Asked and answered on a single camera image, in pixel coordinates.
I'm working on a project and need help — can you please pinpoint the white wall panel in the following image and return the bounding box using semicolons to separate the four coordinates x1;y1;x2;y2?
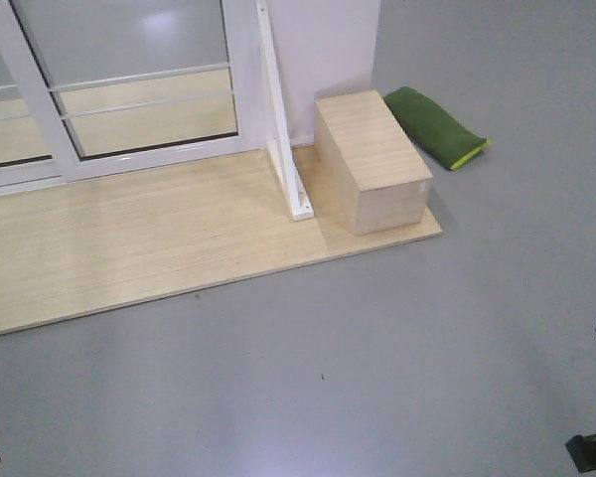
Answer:
267;0;380;145

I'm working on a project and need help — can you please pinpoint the light wooden box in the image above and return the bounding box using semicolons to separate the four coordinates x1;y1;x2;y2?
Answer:
314;90;433;236

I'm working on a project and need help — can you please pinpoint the light wooden floor platform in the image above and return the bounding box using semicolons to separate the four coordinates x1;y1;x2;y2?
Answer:
0;147;442;335

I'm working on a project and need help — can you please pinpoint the white support bracket post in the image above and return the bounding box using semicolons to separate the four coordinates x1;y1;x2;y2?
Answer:
255;0;314;222

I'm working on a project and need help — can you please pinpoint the green cushion bag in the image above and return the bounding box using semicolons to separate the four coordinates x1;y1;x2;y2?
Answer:
383;86;491;171

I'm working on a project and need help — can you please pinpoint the white framed sliding glass door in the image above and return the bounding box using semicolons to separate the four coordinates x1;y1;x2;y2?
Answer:
0;1;263;183

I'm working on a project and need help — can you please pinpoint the fixed white framed glass panel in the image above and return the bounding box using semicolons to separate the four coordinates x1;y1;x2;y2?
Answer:
0;1;77;196

